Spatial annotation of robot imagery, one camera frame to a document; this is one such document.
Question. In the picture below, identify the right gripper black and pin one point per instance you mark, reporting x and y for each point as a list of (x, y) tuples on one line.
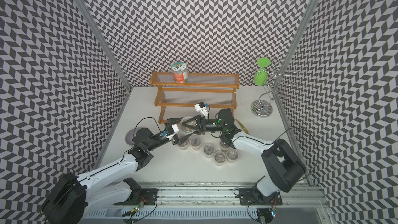
[(200, 122)]

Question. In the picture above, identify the green plastic wine glass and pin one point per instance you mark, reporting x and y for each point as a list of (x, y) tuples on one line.
[(261, 75)]

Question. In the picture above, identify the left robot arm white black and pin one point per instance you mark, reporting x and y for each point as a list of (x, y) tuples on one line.
[(75, 196)]

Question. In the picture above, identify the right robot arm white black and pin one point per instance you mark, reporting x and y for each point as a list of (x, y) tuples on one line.
[(283, 165)]

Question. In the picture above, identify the lilac bowl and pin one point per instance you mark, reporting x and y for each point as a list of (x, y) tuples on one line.
[(130, 135)]

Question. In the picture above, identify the wooden two-tier shelf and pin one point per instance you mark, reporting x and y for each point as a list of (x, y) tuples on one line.
[(216, 90)]

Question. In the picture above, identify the tall seed jar orange label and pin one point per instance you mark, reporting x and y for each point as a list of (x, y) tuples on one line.
[(180, 72)]

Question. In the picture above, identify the seed cup red label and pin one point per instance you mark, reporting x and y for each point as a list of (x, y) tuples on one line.
[(196, 142)]

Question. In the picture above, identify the green label seed cup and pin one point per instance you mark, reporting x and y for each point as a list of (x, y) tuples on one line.
[(186, 123)]

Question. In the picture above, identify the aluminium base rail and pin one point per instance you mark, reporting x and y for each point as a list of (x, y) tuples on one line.
[(303, 204)]

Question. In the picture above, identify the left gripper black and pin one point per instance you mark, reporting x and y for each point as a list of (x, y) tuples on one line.
[(173, 121)]

